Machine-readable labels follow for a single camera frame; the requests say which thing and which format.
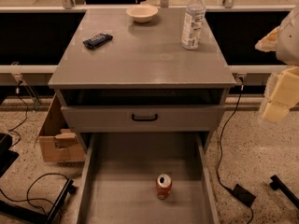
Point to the black drawer handle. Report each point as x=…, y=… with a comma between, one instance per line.
x=137, y=118

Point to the brown cardboard box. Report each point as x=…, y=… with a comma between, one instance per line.
x=57, y=142

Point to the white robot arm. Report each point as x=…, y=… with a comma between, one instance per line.
x=288, y=40

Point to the black power adapter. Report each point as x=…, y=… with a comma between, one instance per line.
x=243, y=195

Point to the white paper bowl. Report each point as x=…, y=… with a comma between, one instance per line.
x=142, y=13

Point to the closed grey top drawer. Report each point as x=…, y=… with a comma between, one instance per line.
x=117, y=119

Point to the grey drawer cabinet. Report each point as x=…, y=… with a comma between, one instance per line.
x=143, y=65

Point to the open grey middle drawer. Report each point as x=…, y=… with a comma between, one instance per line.
x=119, y=180

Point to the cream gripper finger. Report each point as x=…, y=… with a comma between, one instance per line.
x=281, y=95
x=269, y=42

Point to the black stand leg right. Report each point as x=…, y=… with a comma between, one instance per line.
x=278, y=184

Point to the clear plastic water bottle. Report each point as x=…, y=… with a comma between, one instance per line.
x=193, y=21

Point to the orange soda can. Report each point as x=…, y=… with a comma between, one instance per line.
x=163, y=186

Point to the black stand base left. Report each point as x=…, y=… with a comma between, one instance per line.
x=37, y=210

